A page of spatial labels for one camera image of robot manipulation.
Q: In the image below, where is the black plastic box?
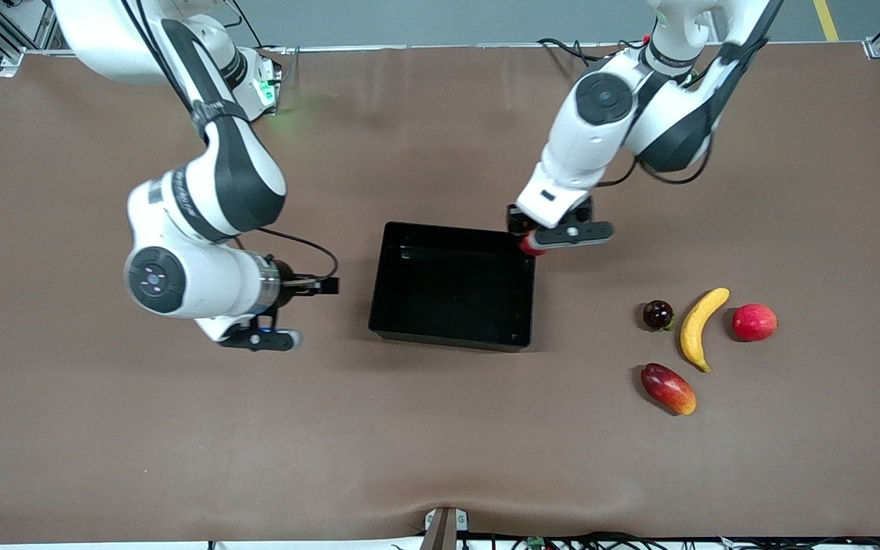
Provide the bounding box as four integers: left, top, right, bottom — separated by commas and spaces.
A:
368, 222, 537, 353

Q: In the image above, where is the brown table cover mat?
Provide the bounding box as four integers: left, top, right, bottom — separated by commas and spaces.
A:
0, 42, 880, 545

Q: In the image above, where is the red yellow mango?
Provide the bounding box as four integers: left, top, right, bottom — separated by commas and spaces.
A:
640, 363, 697, 416

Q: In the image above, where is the black base cable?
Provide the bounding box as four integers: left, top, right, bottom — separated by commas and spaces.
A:
538, 37, 601, 68
226, 0, 299, 77

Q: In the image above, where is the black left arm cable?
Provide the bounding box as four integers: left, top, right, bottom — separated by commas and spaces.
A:
597, 0, 785, 188

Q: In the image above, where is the grey metal table bracket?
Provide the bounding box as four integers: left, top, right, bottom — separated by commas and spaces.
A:
419, 506, 469, 550

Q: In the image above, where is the plain red apple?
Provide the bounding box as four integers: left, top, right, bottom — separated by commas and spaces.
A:
732, 303, 778, 342

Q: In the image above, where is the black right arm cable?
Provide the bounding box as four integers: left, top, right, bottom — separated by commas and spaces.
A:
119, 0, 340, 282

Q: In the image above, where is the black right base cable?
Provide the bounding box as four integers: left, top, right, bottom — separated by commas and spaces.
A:
226, 0, 299, 77

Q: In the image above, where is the dark purple mangosteen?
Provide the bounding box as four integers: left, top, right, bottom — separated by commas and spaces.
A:
643, 299, 675, 332

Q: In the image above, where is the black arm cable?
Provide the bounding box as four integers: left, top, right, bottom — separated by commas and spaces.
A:
119, 0, 340, 282
597, 0, 785, 188

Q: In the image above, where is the yellow banana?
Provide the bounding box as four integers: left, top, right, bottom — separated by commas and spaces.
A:
679, 287, 731, 374

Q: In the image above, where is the black left base cable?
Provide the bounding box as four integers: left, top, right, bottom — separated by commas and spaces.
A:
538, 37, 601, 68

